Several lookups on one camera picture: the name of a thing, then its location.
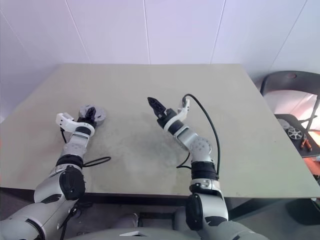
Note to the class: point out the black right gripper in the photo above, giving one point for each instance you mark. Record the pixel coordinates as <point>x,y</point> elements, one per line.
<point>168,115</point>

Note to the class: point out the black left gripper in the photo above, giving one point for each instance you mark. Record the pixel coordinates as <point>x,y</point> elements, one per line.
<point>89,120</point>

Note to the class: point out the grey metal disc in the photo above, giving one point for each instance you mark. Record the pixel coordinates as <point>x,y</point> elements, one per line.
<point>101,116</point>

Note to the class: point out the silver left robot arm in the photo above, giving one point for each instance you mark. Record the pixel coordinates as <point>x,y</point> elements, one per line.
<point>75,147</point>

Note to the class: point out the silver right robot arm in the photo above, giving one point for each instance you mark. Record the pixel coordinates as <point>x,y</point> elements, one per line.
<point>200,147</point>

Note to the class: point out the grey robot torso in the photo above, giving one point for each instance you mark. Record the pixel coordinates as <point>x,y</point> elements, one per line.
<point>150,233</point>

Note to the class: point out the grey round disc part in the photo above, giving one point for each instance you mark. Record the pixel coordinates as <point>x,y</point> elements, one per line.
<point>282,123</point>

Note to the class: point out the black folding chair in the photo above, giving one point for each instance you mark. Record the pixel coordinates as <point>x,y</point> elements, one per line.
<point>285,77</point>

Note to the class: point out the silver spoked wheel part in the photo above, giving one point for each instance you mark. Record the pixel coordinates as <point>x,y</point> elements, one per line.
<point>295,133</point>

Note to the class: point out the black stool seat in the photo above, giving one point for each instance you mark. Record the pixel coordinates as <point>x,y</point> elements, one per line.
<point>292,147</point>

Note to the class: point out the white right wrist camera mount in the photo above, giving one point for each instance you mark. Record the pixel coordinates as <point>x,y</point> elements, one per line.
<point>183,112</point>

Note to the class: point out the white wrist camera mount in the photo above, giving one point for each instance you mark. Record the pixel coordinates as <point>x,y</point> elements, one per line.
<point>183,112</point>
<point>63,121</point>

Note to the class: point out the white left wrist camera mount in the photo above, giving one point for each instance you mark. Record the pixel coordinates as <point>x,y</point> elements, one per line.
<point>63,121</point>

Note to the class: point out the black table frame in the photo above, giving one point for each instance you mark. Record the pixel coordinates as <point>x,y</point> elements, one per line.
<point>137,200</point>

